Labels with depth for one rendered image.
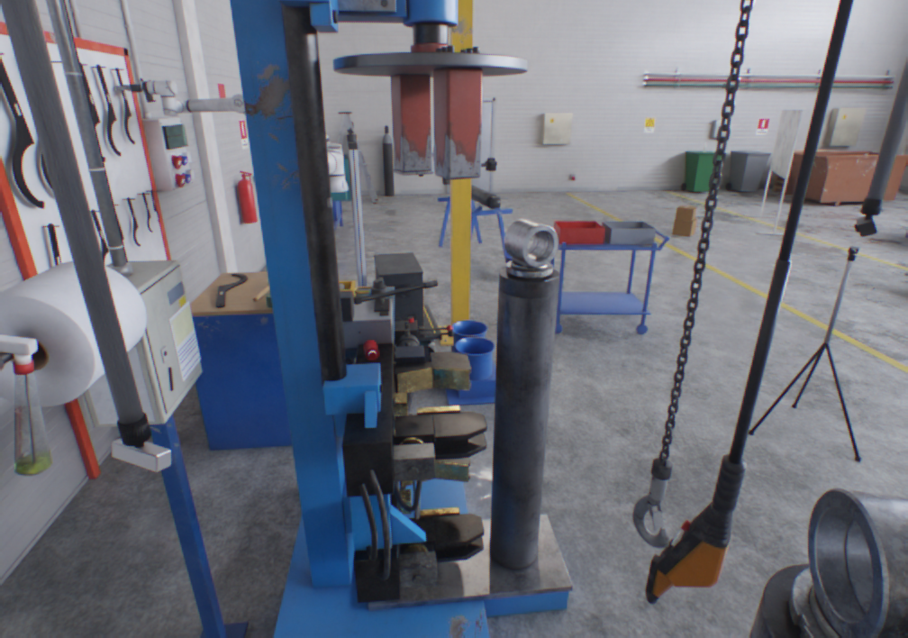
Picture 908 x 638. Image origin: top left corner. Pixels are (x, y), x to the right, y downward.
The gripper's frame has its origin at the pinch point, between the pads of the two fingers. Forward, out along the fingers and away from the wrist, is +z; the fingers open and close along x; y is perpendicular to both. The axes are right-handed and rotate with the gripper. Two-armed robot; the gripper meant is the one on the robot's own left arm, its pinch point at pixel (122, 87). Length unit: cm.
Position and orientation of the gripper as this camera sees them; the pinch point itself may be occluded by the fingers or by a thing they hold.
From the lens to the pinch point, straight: 415.5
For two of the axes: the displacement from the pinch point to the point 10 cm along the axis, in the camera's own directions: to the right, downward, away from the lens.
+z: -9.9, 0.4, -1.0
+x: 1.0, 4.8, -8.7
